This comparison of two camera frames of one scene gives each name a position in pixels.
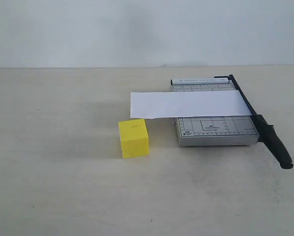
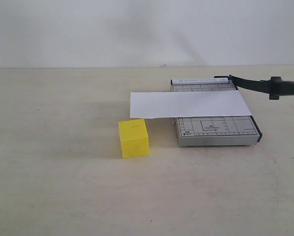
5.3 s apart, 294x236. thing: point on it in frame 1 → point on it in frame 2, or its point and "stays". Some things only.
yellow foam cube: x=134 y=138 stays
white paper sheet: x=187 y=103 stays
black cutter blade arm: x=267 y=134 → x=275 y=87
